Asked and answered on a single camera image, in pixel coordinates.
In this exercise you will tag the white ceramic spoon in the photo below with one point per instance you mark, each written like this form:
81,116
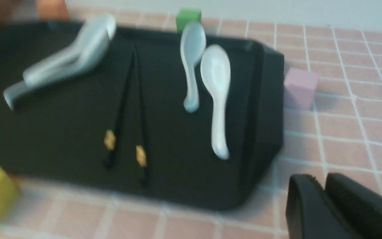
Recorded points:
192,45
95,36
215,72
57,67

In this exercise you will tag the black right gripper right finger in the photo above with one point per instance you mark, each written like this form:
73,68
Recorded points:
360,206

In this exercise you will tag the black chopstick gold band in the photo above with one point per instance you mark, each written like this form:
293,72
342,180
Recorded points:
141,155
113,135

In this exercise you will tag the orange cube block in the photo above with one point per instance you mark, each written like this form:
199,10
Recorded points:
52,10

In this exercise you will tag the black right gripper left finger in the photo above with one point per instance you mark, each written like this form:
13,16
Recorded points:
311,213

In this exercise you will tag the black plastic tray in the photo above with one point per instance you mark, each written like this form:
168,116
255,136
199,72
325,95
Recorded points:
58,132

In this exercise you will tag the green cube block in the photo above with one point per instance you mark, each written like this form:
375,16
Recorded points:
185,16

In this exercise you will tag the pink cube block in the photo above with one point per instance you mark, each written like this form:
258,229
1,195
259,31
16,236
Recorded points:
299,89

